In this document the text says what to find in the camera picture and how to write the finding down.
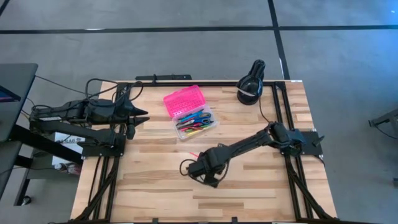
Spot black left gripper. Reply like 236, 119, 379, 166
83, 94, 150, 140

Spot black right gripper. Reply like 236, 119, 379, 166
188, 147, 231, 189

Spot blue handled scissors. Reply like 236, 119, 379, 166
177, 108, 215, 126

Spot clear box with pink lid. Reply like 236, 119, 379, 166
163, 85, 218, 141

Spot black power strip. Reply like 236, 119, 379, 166
135, 73, 193, 82

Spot white paper sheet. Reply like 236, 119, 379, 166
52, 132, 86, 166

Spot black desk lamp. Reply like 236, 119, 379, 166
236, 58, 267, 106

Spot dark grey side desk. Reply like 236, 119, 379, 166
0, 63, 39, 200

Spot black floor stand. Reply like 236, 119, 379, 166
368, 108, 398, 128

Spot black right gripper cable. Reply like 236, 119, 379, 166
179, 158, 229, 185

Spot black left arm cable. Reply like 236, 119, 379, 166
30, 77, 144, 113

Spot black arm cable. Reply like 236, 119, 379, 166
30, 77, 144, 113
258, 93, 274, 125

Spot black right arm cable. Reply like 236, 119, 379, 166
258, 93, 274, 125

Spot black aluminium table frame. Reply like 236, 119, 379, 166
73, 81, 338, 224

